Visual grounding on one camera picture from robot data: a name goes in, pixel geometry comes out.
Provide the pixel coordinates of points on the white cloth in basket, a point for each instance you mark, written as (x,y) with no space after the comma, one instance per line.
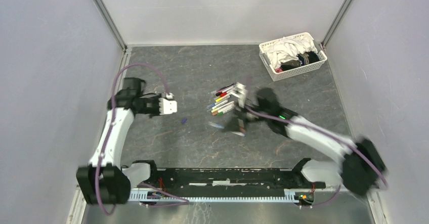
(288,48)

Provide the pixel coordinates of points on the white slotted cable duct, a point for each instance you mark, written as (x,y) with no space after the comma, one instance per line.
(141,195)

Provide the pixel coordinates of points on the black cloth in basket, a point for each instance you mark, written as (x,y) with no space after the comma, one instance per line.
(302,60)

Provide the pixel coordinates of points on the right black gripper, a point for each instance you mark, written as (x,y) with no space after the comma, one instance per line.
(238,115)

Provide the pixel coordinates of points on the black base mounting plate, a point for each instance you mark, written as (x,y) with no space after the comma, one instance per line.
(230,182)

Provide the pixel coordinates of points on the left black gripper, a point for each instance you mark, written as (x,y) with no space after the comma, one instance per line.
(155,115)

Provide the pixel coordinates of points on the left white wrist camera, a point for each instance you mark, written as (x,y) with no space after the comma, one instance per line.
(167,104)

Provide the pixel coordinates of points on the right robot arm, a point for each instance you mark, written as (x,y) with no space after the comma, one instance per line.
(354,163)

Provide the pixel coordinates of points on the dark blue cap marker pen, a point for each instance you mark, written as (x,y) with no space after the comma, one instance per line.
(216,125)

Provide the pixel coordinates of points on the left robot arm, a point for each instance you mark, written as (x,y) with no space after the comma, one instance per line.
(103,178)

